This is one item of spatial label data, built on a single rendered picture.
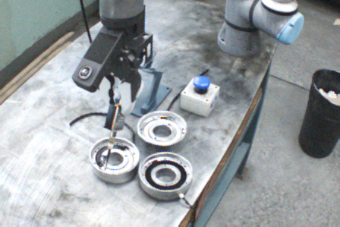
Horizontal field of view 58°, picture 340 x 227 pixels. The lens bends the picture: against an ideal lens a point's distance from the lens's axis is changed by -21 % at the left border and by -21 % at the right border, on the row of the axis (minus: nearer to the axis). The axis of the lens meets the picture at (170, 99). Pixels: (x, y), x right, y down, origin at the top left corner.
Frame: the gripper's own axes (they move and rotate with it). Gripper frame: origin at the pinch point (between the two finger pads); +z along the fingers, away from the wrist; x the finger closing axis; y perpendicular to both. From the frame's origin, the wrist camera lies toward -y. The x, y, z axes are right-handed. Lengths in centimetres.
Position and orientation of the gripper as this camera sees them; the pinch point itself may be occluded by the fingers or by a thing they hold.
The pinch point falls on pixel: (117, 111)
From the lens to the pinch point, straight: 71.1
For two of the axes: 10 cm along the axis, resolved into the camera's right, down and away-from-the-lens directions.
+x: -9.0, -3.0, 3.2
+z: -0.4, 7.7, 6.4
